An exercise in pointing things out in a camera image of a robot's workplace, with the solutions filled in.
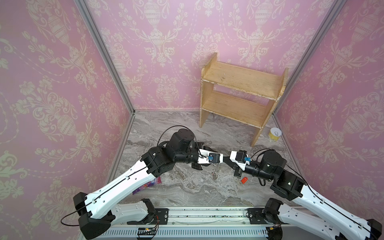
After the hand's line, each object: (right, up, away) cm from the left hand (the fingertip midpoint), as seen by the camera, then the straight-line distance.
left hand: (215, 153), depth 61 cm
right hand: (+3, -1, +1) cm, 3 cm away
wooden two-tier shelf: (+27, +20, +31) cm, 45 cm away
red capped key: (+20, -20, +25) cm, 38 cm away
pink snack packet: (-30, -19, +23) cm, 42 cm away
